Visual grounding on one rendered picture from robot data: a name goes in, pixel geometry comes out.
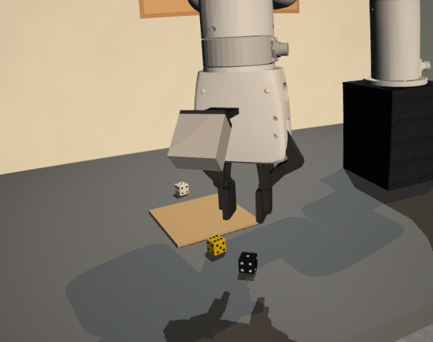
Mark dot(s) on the cream die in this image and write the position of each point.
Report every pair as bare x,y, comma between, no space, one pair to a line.
181,188

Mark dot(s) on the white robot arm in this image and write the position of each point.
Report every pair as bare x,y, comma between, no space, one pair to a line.
201,137

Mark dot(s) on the yellow die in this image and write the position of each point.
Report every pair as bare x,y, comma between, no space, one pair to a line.
216,244

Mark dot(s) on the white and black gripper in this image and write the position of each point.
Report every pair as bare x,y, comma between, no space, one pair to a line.
258,133

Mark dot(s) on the orange flat mat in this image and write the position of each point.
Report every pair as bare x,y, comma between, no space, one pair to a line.
198,219

